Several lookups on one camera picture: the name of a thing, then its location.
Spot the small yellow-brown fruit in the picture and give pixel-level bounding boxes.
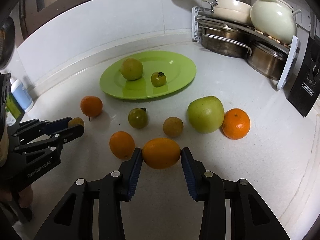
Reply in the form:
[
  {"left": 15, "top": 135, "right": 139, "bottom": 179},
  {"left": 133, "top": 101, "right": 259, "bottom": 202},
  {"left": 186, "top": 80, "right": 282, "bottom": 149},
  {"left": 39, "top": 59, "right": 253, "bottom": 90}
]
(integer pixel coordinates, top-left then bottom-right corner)
[{"left": 68, "top": 117, "right": 85, "bottom": 127}]

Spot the mandarin with stem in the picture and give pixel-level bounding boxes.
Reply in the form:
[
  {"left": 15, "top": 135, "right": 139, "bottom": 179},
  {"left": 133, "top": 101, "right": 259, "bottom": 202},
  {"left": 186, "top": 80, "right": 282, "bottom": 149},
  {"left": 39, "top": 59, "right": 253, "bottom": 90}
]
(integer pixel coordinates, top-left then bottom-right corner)
[{"left": 80, "top": 95, "right": 103, "bottom": 121}]

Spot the round orange mandarin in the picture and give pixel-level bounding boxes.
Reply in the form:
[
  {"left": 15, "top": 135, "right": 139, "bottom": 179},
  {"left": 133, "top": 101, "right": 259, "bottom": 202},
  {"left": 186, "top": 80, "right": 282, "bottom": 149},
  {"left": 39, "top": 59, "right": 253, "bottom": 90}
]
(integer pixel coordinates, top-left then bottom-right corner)
[{"left": 109, "top": 131, "right": 136, "bottom": 160}]

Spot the small green persimmon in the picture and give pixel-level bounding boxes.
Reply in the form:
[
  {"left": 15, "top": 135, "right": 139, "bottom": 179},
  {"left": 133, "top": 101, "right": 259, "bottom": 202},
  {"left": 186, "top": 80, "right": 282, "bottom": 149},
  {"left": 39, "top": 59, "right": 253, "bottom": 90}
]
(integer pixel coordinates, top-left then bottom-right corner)
[
  {"left": 128, "top": 108, "right": 149, "bottom": 129},
  {"left": 151, "top": 72, "right": 167, "bottom": 87}
]

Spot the oval orange citrus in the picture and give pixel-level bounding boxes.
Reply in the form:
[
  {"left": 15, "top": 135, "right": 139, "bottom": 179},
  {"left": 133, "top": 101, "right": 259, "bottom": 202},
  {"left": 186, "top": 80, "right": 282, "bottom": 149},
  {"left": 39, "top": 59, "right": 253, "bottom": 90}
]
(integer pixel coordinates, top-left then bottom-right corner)
[{"left": 142, "top": 138, "right": 181, "bottom": 170}]

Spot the large orange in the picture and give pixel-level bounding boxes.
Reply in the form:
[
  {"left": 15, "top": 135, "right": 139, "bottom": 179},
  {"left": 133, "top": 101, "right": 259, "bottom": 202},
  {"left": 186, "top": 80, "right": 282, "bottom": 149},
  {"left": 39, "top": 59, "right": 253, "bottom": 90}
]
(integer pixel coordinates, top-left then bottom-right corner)
[{"left": 221, "top": 108, "right": 251, "bottom": 140}]

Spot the person's left hand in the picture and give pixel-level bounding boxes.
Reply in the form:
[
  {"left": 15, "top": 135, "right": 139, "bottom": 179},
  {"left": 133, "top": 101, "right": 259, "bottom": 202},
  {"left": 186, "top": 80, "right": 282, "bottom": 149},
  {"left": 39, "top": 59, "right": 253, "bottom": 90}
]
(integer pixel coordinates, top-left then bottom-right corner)
[{"left": 0, "top": 185, "right": 34, "bottom": 208}]

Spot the green dish soap bottle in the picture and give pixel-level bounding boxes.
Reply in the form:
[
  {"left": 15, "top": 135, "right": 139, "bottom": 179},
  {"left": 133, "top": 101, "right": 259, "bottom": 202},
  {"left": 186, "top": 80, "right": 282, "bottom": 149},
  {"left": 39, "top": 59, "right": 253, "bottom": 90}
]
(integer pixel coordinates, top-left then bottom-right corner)
[{"left": 5, "top": 93, "right": 24, "bottom": 126}]

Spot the white blue pump bottle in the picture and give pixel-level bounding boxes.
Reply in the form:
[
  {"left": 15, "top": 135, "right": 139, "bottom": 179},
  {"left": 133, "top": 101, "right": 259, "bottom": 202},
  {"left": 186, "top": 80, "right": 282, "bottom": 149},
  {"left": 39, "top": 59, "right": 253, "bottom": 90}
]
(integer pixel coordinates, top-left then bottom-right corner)
[{"left": 10, "top": 77, "right": 34, "bottom": 112}]

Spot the large yellow-green fruit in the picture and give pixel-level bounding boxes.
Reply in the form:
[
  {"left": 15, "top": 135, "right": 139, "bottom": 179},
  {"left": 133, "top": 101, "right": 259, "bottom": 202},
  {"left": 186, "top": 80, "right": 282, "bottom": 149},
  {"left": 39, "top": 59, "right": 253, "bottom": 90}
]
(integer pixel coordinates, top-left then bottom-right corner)
[{"left": 120, "top": 58, "right": 144, "bottom": 81}]

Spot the small brownish round fruit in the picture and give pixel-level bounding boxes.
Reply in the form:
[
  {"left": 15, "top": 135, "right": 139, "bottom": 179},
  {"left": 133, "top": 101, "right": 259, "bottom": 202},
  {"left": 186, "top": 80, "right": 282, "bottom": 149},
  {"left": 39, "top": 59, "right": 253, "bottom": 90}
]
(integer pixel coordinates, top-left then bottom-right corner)
[{"left": 163, "top": 116, "right": 184, "bottom": 138}]

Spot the small green persimmon on plate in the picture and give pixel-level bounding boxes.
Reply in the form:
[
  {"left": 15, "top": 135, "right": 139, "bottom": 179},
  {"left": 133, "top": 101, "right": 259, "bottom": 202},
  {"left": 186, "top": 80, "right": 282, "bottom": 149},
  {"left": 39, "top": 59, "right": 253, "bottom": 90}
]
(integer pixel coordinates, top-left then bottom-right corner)
[{"left": 151, "top": 72, "right": 167, "bottom": 87}]

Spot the black hanging pan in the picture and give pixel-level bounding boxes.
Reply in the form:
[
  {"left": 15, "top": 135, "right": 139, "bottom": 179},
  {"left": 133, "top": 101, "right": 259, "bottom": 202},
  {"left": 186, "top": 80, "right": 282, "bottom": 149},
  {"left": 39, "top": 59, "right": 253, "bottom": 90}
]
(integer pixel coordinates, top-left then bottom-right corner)
[{"left": 0, "top": 16, "right": 15, "bottom": 70}]

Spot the green apple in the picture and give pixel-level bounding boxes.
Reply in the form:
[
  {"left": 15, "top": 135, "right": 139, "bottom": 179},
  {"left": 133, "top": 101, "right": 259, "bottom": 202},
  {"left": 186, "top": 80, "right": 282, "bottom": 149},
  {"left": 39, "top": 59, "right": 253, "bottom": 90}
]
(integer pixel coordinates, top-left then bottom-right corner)
[{"left": 187, "top": 96, "right": 225, "bottom": 133}]

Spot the green plate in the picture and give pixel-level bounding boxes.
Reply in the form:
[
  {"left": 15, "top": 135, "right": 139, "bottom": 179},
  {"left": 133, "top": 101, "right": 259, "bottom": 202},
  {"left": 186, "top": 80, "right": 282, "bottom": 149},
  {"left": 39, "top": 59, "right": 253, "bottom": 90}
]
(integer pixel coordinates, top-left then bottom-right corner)
[{"left": 99, "top": 50, "right": 196, "bottom": 100}]

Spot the steel pot lower right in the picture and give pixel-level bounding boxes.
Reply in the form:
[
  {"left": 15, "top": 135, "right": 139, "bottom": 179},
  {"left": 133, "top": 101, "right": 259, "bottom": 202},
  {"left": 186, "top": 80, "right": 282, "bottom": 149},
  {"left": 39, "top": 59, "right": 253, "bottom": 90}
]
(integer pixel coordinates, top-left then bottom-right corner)
[{"left": 247, "top": 41, "right": 287, "bottom": 81}]

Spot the metal pot rack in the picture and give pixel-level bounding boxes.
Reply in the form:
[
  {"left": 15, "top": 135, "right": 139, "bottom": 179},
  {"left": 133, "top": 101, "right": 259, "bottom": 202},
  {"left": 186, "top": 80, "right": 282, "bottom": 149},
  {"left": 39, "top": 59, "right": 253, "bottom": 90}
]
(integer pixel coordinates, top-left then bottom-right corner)
[{"left": 192, "top": 7, "right": 300, "bottom": 90}]

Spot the steel pot lower left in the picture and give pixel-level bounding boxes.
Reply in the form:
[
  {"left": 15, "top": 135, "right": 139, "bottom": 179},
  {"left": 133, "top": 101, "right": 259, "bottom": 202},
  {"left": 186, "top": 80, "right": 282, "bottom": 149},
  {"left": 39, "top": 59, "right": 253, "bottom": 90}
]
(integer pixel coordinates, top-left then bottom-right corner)
[{"left": 200, "top": 25, "right": 252, "bottom": 58}]

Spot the white ceramic pot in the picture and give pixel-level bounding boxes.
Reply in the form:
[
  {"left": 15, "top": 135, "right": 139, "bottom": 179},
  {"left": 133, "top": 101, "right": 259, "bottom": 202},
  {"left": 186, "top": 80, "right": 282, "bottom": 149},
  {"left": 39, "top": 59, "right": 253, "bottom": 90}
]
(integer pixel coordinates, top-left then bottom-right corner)
[{"left": 250, "top": 0, "right": 302, "bottom": 44}]

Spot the cream saucepan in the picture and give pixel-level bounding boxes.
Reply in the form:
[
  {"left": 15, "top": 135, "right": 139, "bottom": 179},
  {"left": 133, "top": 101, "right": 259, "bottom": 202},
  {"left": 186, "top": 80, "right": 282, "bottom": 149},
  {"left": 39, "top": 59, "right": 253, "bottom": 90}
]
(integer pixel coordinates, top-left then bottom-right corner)
[{"left": 201, "top": 0, "right": 252, "bottom": 25}]

